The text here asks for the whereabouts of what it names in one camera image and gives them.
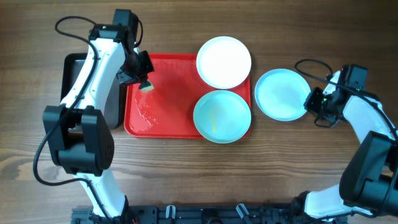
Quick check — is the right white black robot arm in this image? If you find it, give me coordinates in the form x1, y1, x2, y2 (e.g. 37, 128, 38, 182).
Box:
289, 65, 397, 223

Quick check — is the light blue plate front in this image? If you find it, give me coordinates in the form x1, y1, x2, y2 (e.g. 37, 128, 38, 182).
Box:
193, 90, 251, 144

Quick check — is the black water tray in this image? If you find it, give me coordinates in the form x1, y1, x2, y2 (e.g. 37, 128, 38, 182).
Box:
60, 53, 126, 130

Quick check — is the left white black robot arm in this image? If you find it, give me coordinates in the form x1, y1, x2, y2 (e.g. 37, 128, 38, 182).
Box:
33, 21, 154, 223

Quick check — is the black mounting rail base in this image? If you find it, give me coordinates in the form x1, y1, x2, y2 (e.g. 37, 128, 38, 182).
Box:
70, 201, 348, 224

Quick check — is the green yellow sponge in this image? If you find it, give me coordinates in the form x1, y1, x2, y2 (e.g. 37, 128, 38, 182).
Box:
138, 81, 154, 93

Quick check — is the red plastic tray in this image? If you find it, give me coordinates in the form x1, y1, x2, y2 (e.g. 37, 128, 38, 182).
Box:
124, 52, 252, 139

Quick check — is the white plate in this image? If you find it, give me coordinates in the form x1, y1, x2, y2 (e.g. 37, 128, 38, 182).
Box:
196, 36, 252, 90

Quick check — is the light blue plate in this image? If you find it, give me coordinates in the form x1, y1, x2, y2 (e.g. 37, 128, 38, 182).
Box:
254, 68, 311, 121
193, 90, 251, 144

